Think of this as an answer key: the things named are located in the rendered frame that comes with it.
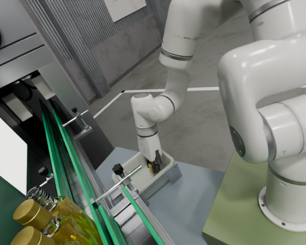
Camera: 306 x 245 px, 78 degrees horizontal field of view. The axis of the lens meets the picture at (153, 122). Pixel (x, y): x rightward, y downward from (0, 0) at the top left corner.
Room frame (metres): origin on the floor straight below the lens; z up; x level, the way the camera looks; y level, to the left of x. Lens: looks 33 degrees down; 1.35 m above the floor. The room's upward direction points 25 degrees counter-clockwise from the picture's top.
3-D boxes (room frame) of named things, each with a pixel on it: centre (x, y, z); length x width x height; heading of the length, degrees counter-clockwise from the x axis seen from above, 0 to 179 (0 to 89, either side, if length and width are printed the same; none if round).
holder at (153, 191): (0.53, 0.14, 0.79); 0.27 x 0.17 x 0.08; 110
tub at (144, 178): (0.54, 0.11, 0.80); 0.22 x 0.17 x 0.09; 110
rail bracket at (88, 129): (0.99, 0.39, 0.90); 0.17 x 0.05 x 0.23; 110
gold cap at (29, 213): (0.22, 0.24, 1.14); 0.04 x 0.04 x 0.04
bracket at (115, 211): (0.39, 0.18, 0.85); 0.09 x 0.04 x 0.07; 110
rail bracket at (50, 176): (0.55, 0.44, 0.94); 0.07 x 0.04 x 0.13; 110
